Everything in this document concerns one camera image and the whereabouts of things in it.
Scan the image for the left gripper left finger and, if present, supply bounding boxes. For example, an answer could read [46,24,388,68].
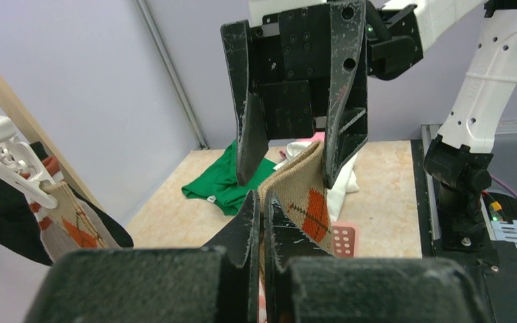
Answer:
[25,190,260,322]

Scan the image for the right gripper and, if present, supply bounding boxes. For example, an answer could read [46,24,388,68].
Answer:
[220,1,368,188]

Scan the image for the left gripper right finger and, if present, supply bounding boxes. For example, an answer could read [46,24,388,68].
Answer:
[263,192,491,322]

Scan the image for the argyle patterned sock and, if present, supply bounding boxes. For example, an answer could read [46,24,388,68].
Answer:
[43,182,121,261]
[256,140,335,295]

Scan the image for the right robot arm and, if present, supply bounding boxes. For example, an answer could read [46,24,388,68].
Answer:
[220,1,517,252]

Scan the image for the pink plastic basket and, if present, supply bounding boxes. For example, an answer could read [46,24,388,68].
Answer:
[331,221,359,258]

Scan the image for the white cloth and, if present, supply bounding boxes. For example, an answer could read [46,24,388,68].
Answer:
[273,141,359,221]

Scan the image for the green cloth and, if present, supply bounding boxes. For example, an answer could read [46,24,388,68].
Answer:
[181,142,276,216]

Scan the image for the wooden drying rack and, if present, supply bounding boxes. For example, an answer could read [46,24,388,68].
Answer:
[0,74,102,209]

